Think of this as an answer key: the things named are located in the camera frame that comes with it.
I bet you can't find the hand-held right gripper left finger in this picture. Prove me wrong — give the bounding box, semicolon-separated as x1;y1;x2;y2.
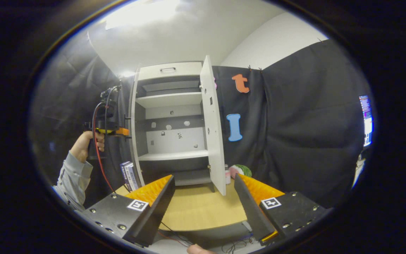
83;175;176;247

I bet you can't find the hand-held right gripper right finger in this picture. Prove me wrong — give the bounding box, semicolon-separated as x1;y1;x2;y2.
234;174;334;247

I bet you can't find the beige cabinet door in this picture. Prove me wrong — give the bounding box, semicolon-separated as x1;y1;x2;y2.
199;55;227;196
127;69;143;189

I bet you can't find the beige double-door shoe cabinet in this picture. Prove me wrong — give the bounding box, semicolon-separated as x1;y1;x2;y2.
128;62;212;187

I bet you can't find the toy watermelon slice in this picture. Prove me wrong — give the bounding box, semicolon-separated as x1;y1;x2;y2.
229;164;252;179

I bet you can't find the white book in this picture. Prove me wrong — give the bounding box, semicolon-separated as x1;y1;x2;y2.
125;162;135;192

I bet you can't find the black backdrop cloth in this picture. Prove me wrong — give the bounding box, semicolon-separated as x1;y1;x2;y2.
29;32;369;212

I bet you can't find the computer monitor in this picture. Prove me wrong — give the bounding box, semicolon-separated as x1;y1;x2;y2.
358;95;374;148

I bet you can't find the red cable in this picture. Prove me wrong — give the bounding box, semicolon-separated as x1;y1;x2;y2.
92;102;116;194

